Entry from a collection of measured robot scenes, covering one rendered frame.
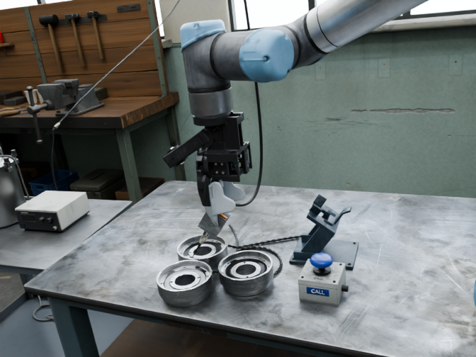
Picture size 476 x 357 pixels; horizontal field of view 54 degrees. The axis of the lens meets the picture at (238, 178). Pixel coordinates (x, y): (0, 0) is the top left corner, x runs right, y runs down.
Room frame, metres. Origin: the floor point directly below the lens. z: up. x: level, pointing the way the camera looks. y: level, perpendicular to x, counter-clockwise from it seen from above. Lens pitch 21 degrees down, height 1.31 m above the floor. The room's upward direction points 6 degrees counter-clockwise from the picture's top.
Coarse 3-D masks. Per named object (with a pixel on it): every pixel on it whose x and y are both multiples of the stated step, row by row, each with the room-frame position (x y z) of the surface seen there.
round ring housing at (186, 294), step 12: (180, 264) 0.80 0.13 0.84; (192, 264) 0.80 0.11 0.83; (204, 264) 0.79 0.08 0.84; (168, 276) 0.78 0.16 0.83; (180, 276) 0.77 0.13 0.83; (192, 276) 0.77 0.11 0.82; (180, 288) 0.73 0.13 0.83; (192, 288) 0.71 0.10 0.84; (204, 288) 0.72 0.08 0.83; (168, 300) 0.71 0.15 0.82; (180, 300) 0.70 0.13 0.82; (192, 300) 0.71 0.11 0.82
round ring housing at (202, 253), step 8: (184, 240) 0.89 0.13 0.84; (192, 240) 0.90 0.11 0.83; (208, 240) 0.90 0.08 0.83; (216, 240) 0.90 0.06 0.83; (224, 240) 0.87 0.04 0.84; (184, 248) 0.88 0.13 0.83; (192, 248) 0.87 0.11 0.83; (200, 248) 0.88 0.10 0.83; (208, 248) 0.87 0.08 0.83; (224, 248) 0.84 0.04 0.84; (184, 256) 0.82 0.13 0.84; (200, 256) 0.84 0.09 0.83; (208, 256) 0.81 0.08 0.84; (216, 256) 0.82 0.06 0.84; (224, 256) 0.83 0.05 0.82; (208, 264) 0.81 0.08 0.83; (216, 264) 0.81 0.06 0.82
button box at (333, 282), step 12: (336, 264) 0.73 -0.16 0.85; (300, 276) 0.70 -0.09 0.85; (312, 276) 0.70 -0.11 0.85; (324, 276) 0.69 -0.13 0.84; (336, 276) 0.69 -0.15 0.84; (300, 288) 0.69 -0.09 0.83; (312, 288) 0.68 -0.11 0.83; (324, 288) 0.67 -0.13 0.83; (336, 288) 0.66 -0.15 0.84; (312, 300) 0.68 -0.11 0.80; (324, 300) 0.67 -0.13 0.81; (336, 300) 0.66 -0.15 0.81
